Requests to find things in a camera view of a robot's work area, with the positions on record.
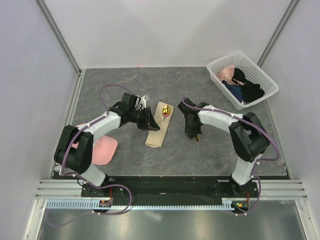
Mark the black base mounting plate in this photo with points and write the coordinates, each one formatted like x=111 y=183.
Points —
x=211 y=186

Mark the beige cloth napkin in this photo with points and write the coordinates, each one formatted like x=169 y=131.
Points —
x=155 y=139

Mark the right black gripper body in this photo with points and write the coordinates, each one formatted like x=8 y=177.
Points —
x=192 y=129

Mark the black clothes in basket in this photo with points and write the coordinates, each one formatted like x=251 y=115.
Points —
x=250 y=91

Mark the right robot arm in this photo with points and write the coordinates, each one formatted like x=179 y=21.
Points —
x=248 y=136

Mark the right aluminium frame post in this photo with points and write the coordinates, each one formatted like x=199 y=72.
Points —
x=278 y=30

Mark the white plastic basket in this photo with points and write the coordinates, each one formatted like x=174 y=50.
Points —
x=252 y=72

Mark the navy cloth in basket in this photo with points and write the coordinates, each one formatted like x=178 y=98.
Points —
x=235 y=90

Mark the pink cloth in basket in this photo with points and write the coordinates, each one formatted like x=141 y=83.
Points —
x=226 y=74

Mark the colourful spoon green handle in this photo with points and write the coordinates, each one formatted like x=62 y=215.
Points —
x=166 y=111

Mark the left aluminium frame post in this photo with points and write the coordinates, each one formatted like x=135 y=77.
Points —
x=58 y=34

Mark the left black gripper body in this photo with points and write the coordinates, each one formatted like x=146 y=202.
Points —
x=140 y=117

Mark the aluminium front rail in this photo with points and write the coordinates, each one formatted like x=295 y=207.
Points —
x=269 y=189

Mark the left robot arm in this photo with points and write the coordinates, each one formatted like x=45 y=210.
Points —
x=66 y=158

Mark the pink baseball cap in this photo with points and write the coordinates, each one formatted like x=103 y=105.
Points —
x=105 y=150

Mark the white slotted cable duct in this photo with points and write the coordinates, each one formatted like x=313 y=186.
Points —
x=90 y=204

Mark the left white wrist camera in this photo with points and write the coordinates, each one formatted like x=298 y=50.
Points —
x=141 y=102

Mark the aluminium frame post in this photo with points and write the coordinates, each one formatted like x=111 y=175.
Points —
x=58 y=34
x=278 y=30

